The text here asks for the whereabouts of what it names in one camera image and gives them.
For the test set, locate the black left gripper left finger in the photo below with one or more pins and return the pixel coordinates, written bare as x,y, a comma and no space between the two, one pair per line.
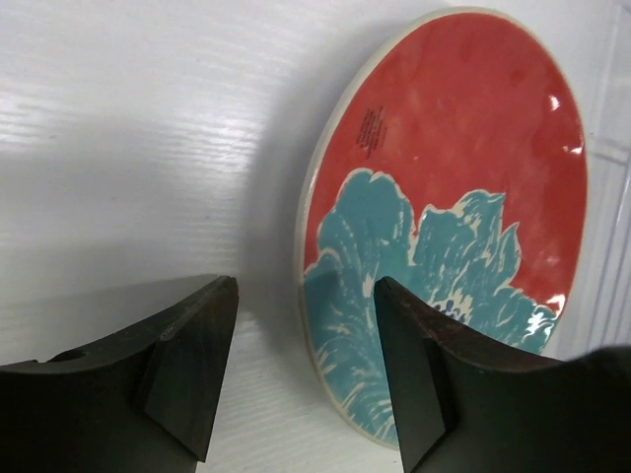
142,399

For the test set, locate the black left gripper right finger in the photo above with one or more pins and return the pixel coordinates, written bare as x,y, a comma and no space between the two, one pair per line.
464,402

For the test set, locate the red plate with teal flower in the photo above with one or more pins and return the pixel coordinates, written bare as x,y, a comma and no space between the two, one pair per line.
455,163

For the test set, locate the white wire dish rack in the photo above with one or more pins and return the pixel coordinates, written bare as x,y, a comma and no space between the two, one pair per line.
610,192

